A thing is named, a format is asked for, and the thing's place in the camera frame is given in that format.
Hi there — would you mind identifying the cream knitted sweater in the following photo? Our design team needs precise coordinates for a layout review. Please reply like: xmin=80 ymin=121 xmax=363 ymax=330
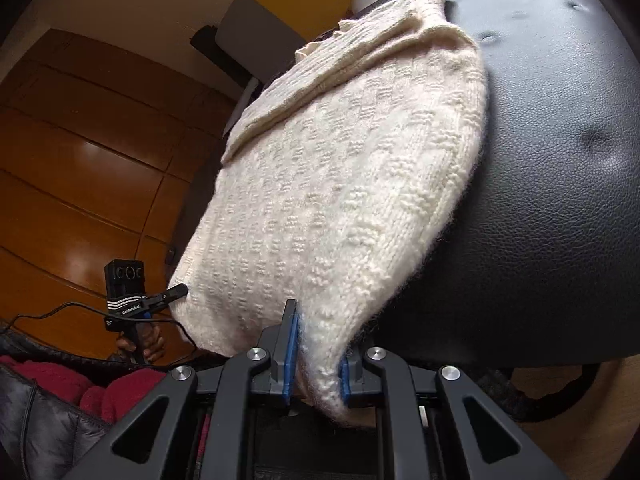
xmin=171 ymin=0 xmax=487 ymax=422

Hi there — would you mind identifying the person's left hand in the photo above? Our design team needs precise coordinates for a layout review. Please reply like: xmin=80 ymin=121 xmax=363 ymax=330
xmin=115 ymin=323 xmax=165 ymax=364

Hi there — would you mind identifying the black leather ottoman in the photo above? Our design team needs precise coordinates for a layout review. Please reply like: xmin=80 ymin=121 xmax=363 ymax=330
xmin=169 ymin=0 xmax=640 ymax=366

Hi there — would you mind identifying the grey yellow blue armchair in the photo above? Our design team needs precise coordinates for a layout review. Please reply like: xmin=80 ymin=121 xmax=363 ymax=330
xmin=215 ymin=0 xmax=352 ymax=82

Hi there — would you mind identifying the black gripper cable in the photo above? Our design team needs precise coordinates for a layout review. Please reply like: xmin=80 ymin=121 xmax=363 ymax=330
xmin=0 ymin=300 xmax=202 ymax=356

